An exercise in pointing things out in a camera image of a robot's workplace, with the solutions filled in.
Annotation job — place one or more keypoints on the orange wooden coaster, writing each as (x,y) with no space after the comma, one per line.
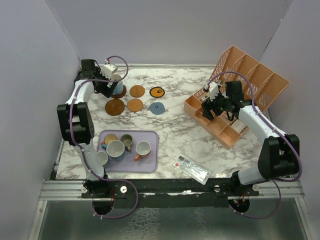
(137,91)

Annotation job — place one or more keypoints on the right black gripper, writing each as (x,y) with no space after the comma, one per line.
(207,105)

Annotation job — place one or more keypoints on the black orange face coaster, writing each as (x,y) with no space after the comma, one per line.
(157,92)

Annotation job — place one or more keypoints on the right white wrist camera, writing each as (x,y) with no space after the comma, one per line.
(212,89)

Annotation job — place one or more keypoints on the light wooden coaster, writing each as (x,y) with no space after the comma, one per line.
(135,105)

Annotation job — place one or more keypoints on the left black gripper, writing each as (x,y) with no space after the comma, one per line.
(105,90)

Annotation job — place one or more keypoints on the clear plastic packet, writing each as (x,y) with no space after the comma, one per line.
(192,169)

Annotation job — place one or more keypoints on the cream white mug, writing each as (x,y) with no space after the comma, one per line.
(115,77)

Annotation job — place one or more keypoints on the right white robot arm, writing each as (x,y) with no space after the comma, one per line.
(279,155)

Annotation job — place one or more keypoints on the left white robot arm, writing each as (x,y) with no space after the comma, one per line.
(75,121)

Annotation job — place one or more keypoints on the large blue mug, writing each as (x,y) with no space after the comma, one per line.
(116,150)

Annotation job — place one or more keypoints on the black mounting rail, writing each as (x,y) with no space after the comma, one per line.
(164,193)

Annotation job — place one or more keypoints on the olive green small mug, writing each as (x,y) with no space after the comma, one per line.
(127,141)

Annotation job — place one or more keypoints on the blue round coaster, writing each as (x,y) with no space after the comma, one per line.
(157,108)

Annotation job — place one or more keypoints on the pink handled white mug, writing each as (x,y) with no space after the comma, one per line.
(143,150)

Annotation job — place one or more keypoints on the orange topped blue cup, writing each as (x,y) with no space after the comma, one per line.
(107,139)

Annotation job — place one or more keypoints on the lilac plastic tray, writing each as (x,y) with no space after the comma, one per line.
(128,165)

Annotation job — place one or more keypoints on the peach plastic desk organizer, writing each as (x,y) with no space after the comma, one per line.
(267,86)

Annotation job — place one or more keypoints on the dark brown ringed coaster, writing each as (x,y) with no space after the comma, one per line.
(114,107)

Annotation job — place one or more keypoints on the grey white mug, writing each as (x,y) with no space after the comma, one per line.
(103,158)

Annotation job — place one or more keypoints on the dark brown grooved coaster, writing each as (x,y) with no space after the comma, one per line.
(120,95)

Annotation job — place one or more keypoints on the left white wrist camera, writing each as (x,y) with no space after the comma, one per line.
(107,70)

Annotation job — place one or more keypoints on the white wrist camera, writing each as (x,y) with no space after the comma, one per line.
(107,70)
(212,89)

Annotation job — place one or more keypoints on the white paper card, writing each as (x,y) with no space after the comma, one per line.
(238,126)

